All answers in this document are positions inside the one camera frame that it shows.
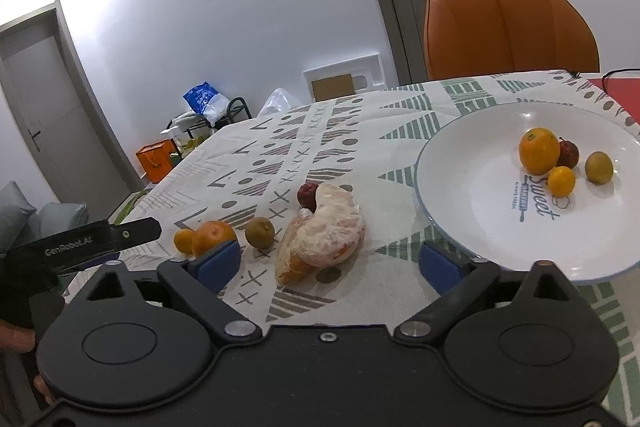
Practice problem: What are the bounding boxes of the large orange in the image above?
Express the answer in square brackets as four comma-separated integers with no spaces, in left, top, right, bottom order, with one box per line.
[192,221,236,257]

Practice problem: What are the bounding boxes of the green brown kiwi fruit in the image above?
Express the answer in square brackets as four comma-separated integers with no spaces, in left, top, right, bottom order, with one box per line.
[245,217,276,251]

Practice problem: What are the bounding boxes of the peeled pomelo segment front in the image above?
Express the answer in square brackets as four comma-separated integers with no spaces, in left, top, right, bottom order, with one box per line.
[274,208,319,286]

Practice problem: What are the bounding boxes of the peeled pomelo segment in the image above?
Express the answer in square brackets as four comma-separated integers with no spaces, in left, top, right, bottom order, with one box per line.
[274,208,319,286]
[306,183,366,268]

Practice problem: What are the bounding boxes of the peeled pomelo segment back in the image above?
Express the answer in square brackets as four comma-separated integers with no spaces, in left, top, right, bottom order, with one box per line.
[306,183,366,268]

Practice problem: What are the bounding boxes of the small yellow orange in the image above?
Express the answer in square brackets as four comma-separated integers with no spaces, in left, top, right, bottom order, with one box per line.
[547,166,576,198]

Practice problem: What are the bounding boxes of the medium orange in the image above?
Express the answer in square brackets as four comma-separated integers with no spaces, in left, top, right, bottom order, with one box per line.
[518,128,561,176]

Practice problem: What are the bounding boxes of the dark red plum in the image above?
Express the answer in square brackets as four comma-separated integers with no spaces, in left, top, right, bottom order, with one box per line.
[556,140,579,169]

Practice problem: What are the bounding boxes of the green fruit front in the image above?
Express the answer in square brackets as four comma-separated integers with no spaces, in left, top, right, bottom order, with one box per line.
[585,150,614,185]

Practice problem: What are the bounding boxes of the person's hand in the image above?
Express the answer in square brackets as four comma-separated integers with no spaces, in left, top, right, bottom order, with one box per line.
[0,319,54,405]

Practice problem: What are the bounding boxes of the grey sofa cushion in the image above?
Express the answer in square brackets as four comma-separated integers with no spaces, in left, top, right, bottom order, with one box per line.
[0,181,89,255]

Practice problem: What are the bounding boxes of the white plate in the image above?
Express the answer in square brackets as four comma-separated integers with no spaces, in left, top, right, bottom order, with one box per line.
[414,102,639,284]

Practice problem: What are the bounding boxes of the green floor mat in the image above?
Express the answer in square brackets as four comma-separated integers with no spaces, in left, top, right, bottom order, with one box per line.
[110,190,149,225]

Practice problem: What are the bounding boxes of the orange paper bag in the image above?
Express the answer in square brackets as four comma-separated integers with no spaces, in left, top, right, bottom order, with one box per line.
[136,140,176,184]

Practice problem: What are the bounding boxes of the red plum back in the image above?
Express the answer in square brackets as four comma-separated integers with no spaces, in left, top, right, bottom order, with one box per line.
[297,182,319,212]

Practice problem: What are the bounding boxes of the patterned tablecloth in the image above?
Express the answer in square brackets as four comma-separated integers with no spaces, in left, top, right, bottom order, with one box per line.
[60,68,640,427]

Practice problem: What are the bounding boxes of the black metal rack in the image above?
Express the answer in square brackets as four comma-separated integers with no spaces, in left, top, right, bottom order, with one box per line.
[160,98,252,141]

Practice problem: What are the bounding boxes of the blue white bag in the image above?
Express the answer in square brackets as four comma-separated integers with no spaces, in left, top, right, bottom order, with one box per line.
[183,81,230,124]

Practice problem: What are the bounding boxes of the white plastic bag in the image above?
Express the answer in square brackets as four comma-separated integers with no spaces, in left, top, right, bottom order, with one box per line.
[257,88,302,117]

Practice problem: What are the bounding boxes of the white foam packaging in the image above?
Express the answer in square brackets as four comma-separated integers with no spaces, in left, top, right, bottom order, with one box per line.
[303,53,387,102]

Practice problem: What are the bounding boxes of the cardboard piece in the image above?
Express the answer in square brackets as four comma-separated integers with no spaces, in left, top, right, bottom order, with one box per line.
[310,74,355,102]

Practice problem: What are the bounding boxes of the red table mat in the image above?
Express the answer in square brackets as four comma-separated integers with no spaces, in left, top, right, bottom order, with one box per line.
[582,74,639,129]

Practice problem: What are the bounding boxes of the orange chair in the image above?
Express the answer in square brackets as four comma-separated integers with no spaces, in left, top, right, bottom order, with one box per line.
[423,0,600,80]

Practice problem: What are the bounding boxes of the black cable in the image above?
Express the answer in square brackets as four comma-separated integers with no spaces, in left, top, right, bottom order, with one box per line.
[569,66,640,96]

